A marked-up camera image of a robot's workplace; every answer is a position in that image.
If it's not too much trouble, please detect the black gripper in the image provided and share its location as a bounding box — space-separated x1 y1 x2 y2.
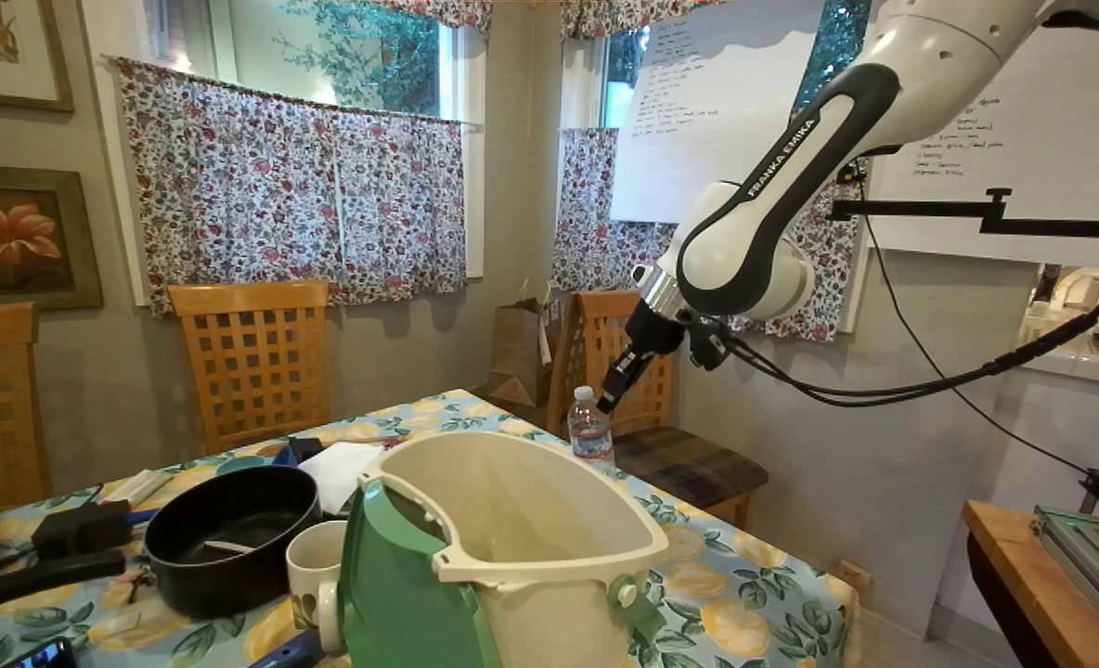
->
596 302 692 421

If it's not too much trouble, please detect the clear plastic water bottle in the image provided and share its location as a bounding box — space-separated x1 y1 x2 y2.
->
569 383 622 469

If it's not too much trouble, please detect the plaid seat cushion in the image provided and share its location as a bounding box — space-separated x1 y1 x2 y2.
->
618 425 772 510

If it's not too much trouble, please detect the floral cafe curtain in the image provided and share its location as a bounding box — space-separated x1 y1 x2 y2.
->
108 51 471 311
550 124 869 348

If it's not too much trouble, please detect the lemon print tablecloth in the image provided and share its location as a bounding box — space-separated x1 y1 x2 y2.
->
0 388 853 668

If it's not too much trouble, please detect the dark blue object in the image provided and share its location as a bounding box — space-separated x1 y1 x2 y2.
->
270 433 326 473

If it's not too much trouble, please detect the white mug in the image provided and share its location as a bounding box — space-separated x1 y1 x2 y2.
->
284 518 353 659

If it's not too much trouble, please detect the floral curtain valance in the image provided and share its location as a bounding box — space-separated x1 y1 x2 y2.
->
560 0 727 45
369 0 499 30

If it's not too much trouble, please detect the black cooking pan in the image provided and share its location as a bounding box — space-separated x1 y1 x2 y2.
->
142 464 325 624

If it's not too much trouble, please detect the wooden workbench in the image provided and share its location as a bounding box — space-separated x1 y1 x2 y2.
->
961 496 1099 668

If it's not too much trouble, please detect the whiteboard with writing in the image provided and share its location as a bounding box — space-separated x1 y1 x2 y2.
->
863 24 1099 270

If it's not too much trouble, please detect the white paper stack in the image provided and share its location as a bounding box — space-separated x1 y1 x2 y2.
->
92 464 186 514

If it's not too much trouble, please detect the black pouch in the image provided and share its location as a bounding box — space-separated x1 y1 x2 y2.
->
31 496 138 566

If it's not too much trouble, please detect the framed flower painting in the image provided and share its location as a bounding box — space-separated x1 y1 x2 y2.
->
0 165 108 316

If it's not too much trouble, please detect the black flat device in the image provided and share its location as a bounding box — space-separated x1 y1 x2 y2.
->
0 550 134 624

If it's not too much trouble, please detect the framed beige picture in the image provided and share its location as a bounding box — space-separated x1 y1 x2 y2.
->
0 0 80 118

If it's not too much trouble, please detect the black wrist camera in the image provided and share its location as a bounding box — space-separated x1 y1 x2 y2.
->
684 311 736 374

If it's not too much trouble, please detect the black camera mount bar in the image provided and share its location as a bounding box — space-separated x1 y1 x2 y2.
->
825 187 1099 240

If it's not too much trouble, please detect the thin black cable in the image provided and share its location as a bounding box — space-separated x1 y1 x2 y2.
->
863 214 1099 505

